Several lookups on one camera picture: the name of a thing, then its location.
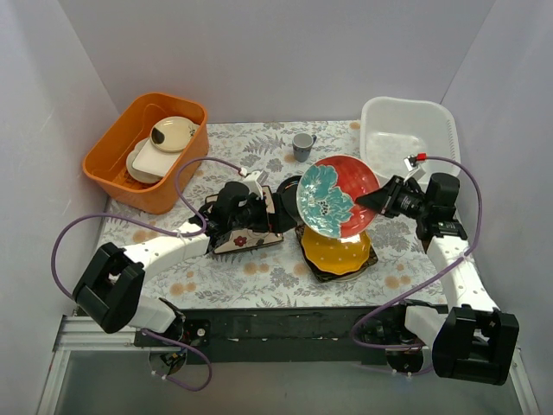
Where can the cream round plate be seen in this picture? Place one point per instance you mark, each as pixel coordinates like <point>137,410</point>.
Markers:
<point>138,175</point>

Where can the white plastic bin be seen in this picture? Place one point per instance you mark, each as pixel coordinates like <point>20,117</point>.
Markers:
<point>392,129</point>

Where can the grey ceramic cup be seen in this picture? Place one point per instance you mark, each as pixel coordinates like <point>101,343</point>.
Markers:
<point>302,145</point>

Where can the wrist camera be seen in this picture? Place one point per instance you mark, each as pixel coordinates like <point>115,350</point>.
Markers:
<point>414,165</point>
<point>254,181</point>

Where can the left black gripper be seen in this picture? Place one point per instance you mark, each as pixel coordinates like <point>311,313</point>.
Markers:
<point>271,212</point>

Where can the orange plastic bin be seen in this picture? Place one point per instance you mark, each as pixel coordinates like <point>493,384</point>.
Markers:
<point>105,163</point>

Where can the white square plate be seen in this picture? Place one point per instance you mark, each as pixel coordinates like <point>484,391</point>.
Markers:
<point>152,161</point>

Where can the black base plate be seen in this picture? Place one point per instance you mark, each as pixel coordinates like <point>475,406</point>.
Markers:
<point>275,335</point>

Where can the cream rectangular floral plate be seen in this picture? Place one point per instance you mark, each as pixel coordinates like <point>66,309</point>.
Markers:
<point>245,239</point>

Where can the aluminium frame rail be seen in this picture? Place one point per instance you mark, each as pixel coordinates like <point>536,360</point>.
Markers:
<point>81,333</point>

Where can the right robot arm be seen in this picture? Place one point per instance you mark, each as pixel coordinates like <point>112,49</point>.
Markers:
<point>475,341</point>

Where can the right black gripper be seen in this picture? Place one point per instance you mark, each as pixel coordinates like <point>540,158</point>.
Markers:
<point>390,197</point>

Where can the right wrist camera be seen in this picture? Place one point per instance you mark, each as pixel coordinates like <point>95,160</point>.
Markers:
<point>414,165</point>

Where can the yellow dotted scalloped plate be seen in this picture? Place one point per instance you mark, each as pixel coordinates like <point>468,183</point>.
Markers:
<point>336,256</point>

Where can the beige round plate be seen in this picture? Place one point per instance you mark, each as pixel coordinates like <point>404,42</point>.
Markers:
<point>172,134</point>

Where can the floral table mat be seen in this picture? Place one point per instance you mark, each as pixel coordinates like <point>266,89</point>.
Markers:
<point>275,276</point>

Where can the black square floral plate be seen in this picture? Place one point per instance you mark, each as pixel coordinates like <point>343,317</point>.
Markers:
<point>323,276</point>

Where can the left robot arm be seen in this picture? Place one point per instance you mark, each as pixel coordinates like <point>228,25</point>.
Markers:
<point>110,289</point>

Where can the red and teal floral plate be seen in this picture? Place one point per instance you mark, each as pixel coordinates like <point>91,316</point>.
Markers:
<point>327,192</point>

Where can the black round plate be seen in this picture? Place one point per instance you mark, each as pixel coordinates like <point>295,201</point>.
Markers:
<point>286,205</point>

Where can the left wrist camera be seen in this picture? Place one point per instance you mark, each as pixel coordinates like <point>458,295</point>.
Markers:
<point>254,181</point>

